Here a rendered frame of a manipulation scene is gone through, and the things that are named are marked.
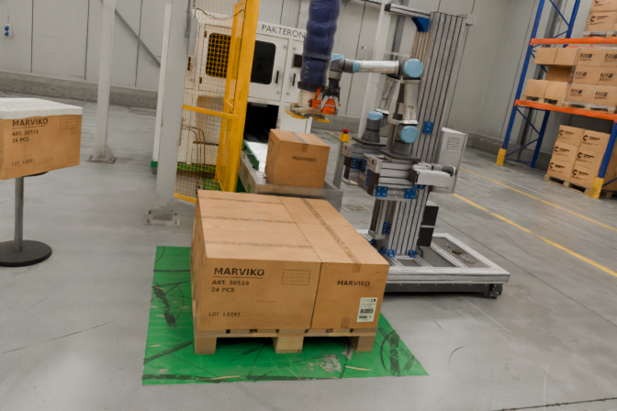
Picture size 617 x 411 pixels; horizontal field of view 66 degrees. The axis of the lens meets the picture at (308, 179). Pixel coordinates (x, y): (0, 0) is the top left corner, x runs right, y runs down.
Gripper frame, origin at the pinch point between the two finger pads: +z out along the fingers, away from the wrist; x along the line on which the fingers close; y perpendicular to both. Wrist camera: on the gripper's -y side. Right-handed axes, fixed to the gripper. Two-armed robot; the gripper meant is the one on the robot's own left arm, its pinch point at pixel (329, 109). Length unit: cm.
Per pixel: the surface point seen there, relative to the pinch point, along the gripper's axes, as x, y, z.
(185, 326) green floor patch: 76, -58, 128
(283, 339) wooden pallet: 24, -81, 119
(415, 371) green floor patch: -50, -94, 127
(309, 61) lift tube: 7, 52, -28
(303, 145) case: 2, 54, 35
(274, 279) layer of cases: 34, -81, 84
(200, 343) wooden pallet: 67, -84, 121
